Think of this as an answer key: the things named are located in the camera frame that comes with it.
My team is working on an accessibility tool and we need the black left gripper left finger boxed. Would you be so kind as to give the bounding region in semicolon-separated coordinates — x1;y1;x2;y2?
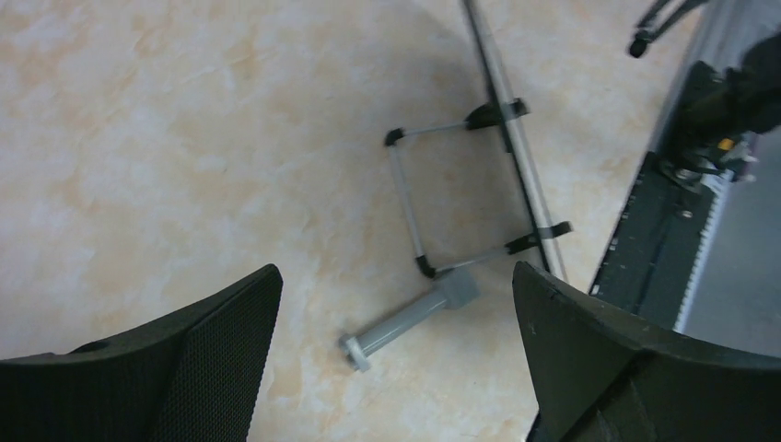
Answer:
1;264;283;441

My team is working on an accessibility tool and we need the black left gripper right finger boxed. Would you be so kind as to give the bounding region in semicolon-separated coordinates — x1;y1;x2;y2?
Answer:
512;262;780;441

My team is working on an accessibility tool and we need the white board with black frame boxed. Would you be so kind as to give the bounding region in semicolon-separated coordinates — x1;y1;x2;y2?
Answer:
383;1;573;280

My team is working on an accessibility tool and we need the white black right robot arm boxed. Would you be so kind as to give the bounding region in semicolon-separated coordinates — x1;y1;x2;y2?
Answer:
660;32;780;175

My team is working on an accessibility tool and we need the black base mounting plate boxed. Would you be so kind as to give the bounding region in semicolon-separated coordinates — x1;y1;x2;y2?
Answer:
582;154;714;331

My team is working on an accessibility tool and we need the grey plastic block rod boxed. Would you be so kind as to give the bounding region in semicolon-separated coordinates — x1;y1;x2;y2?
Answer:
338;268;480;372

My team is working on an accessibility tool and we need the white cable duct strip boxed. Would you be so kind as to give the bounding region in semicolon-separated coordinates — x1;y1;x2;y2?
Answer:
672;170;734;333

